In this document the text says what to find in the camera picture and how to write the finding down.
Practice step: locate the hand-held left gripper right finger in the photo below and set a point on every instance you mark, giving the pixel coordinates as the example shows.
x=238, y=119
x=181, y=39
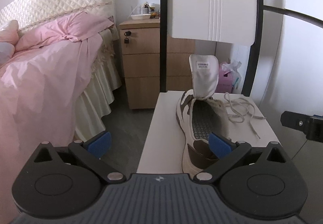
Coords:
x=219, y=147

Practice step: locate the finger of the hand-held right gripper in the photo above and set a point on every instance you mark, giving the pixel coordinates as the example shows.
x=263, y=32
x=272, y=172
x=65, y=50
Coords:
x=295, y=121

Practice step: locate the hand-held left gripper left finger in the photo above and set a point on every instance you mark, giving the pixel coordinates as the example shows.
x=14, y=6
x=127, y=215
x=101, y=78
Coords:
x=99, y=144

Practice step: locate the white bed sheet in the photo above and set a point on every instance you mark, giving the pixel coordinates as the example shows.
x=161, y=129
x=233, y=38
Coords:
x=253, y=130

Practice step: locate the cream and brown sneaker shoe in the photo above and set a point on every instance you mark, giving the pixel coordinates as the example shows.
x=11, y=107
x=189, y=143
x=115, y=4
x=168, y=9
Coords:
x=204, y=82

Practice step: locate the cream pleated bed skirt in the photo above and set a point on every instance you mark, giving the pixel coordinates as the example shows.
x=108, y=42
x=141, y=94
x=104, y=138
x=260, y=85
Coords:
x=96, y=92

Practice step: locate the pink cardboard box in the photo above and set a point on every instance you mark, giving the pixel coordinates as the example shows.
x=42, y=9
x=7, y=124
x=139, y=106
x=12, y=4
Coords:
x=224, y=80

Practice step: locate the white plastic bag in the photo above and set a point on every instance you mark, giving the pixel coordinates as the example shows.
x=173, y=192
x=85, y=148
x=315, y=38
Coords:
x=236, y=67

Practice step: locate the wooden drawer cabinet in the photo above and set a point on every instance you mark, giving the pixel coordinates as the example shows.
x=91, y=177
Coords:
x=141, y=67

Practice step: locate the black keys in lock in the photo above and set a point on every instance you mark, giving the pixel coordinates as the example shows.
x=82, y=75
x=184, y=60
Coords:
x=127, y=40

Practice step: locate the white dish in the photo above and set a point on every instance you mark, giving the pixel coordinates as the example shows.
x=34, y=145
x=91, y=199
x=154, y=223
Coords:
x=140, y=17

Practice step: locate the small toiletry bottles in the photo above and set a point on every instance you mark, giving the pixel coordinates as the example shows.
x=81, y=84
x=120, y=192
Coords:
x=151, y=11

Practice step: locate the pale pink pillow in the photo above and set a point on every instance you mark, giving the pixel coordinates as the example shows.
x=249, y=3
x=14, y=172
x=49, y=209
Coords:
x=8, y=32

